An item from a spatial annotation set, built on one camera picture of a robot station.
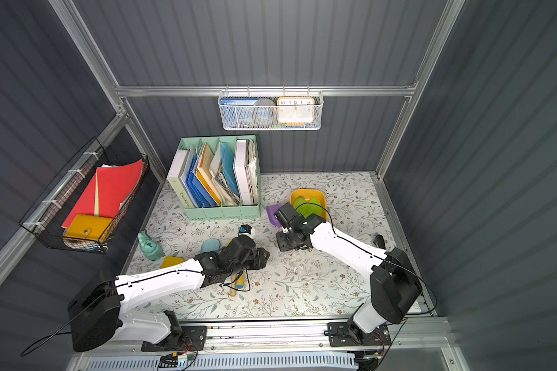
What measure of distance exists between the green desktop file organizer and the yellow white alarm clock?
184 mm

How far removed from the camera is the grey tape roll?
0.88 m

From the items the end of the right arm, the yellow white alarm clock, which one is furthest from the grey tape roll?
the end of the right arm

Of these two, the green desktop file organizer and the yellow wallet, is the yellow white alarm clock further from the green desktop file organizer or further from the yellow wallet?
the yellow wallet

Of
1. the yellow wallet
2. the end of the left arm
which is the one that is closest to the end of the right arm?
the end of the left arm

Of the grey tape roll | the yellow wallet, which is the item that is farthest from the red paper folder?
the grey tape roll

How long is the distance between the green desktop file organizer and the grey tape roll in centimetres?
12

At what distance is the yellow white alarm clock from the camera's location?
2.94ft

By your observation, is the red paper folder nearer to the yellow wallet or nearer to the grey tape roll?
the yellow wallet

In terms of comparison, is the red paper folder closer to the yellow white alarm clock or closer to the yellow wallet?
the yellow wallet

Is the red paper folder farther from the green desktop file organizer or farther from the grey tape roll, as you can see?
the grey tape roll

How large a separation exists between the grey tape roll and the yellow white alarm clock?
26mm

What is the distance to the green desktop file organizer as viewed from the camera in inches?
35.7

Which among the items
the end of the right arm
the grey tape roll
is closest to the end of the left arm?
the end of the right arm

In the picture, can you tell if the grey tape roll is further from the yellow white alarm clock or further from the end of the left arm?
the end of the left arm
